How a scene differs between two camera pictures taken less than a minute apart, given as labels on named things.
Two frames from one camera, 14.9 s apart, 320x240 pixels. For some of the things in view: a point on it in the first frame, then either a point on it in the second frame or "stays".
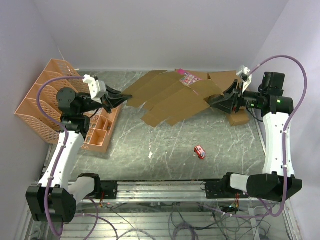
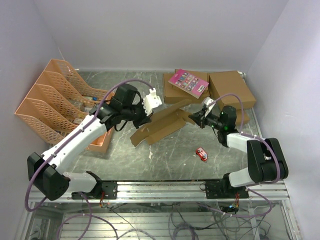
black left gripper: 108,102 to 145,119
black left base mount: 109,188 stays
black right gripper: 228,102 to 199,117
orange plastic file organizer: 102,124 stays
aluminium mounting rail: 162,190 stays
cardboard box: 165,97 to 163,122
